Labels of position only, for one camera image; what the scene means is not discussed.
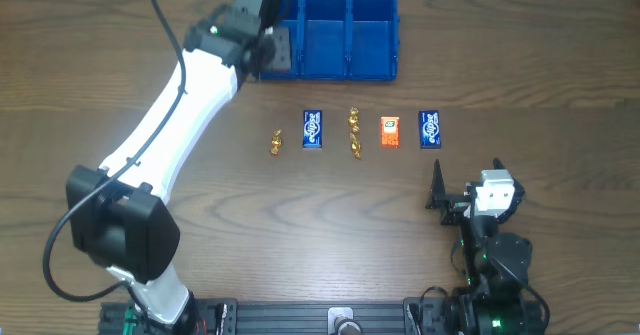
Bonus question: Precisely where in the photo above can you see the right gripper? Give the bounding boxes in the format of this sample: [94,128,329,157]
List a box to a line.
[426,157,507,226]

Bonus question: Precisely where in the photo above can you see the mounting rail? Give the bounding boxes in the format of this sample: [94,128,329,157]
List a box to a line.
[98,298,544,335]

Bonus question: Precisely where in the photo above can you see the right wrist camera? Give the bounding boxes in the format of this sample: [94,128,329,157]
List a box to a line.
[467,169,516,219]

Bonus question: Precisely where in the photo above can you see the blue candy pack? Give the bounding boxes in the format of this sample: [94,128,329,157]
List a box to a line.
[418,110,442,150]
[302,109,324,150]

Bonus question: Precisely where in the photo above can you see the orange candy box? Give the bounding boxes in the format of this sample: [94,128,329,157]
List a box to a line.
[380,116,401,149]

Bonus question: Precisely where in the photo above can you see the blue tray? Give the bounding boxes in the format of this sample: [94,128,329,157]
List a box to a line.
[259,0,400,82]

